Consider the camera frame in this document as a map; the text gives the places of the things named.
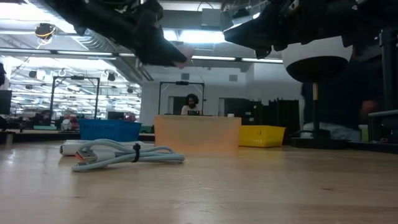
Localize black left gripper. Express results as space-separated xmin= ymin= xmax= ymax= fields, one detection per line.
xmin=118 ymin=0 xmax=189 ymax=67

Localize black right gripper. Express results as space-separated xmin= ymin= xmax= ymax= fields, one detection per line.
xmin=223 ymin=0 xmax=355 ymax=60

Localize light blue cable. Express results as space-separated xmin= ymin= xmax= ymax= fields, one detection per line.
xmin=71 ymin=139 xmax=186 ymax=173

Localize orange translucent bin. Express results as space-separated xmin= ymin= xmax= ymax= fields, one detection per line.
xmin=154 ymin=114 xmax=243 ymax=154

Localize blue plastic bin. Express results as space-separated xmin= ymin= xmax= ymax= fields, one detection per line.
xmin=78 ymin=119 xmax=142 ymax=143

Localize yellow plastic bin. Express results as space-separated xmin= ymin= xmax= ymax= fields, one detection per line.
xmin=238 ymin=125 xmax=286 ymax=148

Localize linear ceiling light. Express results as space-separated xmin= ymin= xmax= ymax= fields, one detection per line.
xmin=118 ymin=53 xmax=284 ymax=63

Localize grey ceiling box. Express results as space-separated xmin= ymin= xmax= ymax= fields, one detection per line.
xmin=201 ymin=7 xmax=222 ymax=27

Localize white globe lamp black base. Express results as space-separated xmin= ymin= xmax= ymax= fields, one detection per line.
xmin=282 ymin=35 xmax=354 ymax=150

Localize person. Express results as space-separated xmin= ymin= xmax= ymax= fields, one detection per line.
xmin=181 ymin=93 xmax=202 ymax=116
xmin=300 ymin=57 xmax=385 ymax=142

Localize black cabinets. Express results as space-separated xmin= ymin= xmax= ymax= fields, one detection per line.
xmin=219 ymin=98 xmax=301 ymax=138

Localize black ceiling dome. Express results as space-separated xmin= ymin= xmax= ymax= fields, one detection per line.
xmin=34 ymin=22 xmax=57 ymax=40

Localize person's hand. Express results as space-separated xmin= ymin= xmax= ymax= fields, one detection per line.
xmin=360 ymin=99 xmax=382 ymax=124

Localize light green cup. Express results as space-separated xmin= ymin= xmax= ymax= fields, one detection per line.
xmin=359 ymin=124 xmax=369 ymax=142

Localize grey metal bar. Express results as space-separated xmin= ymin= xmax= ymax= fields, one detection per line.
xmin=368 ymin=109 xmax=398 ymax=118

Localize black monitor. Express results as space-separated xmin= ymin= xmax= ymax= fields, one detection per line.
xmin=0 ymin=90 xmax=12 ymax=115

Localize black rig frame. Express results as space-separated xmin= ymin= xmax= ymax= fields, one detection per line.
xmin=157 ymin=81 xmax=206 ymax=116
xmin=48 ymin=75 xmax=101 ymax=127

